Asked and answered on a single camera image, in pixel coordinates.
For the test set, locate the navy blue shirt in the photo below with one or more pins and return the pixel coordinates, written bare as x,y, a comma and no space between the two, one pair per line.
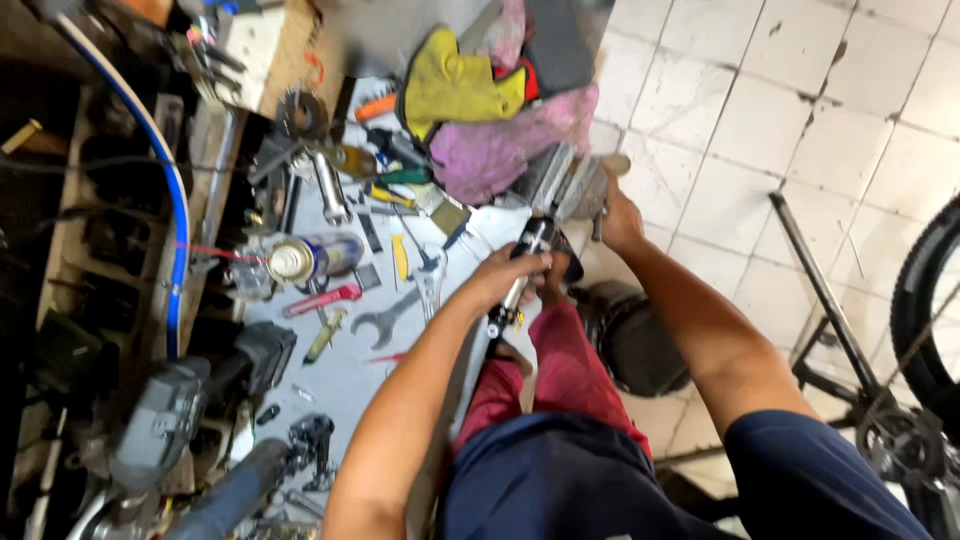
585,487

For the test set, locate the blue grey power tool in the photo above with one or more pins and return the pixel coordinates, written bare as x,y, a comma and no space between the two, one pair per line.
232,491

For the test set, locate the black bicycle tyre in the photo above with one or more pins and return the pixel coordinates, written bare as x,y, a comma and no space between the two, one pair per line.
919,315

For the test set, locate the cluttered wooden shelf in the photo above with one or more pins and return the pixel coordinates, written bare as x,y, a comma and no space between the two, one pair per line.
82,247

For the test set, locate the person's right hand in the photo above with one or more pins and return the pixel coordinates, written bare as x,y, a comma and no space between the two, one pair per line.
622,221

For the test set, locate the brown cardboard box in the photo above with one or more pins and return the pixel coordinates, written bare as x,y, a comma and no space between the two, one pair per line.
300,67

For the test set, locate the person's left hand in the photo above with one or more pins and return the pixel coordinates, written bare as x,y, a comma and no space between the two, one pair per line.
501,276

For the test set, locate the silver adjustable wrench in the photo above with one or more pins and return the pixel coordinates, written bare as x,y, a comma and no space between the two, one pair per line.
427,289

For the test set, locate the red utility knife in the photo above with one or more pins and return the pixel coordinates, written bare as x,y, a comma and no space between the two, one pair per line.
322,300

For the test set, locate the pink plastic bag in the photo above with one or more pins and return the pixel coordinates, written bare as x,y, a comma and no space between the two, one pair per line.
508,34

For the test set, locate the person's left fingers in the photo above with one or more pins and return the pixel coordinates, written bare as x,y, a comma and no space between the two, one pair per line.
534,264

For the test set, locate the dark grey flat block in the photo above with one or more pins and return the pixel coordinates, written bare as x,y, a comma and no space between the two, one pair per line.
559,45

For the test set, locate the yellow cloth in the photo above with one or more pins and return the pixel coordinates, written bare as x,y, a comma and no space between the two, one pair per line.
450,86

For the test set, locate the white box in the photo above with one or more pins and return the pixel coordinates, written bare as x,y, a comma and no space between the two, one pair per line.
251,49

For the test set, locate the metal toothed sprocket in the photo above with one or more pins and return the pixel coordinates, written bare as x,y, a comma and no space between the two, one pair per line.
301,112

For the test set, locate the paint brush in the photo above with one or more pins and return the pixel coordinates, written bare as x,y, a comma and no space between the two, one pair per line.
446,214

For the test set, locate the red cloth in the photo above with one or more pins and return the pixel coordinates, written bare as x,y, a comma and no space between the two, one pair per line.
529,81

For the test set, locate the black and silver shock absorber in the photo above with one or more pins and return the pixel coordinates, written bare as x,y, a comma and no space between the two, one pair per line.
531,238

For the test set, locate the black bicycle frame with crank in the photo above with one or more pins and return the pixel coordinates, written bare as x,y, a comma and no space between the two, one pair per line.
825,292

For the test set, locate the grey open-end wrench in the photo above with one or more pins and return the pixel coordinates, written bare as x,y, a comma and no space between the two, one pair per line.
379,322

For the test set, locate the person's right fingers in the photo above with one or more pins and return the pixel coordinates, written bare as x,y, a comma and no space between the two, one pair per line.
606,221

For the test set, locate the pink cloth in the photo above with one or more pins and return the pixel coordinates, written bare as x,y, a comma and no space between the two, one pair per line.
502,146

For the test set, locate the spray can with red straw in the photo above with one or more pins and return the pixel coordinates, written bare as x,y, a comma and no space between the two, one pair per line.
315,257

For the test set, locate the red shorts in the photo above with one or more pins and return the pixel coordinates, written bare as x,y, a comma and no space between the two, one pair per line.
574,375

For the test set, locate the chrome metal tube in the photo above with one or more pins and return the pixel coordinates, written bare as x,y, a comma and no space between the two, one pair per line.
331,187

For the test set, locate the black round stool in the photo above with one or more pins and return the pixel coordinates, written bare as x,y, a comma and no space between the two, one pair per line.
637,341

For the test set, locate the grey bench vise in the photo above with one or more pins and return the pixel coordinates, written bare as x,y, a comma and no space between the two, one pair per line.
564,184

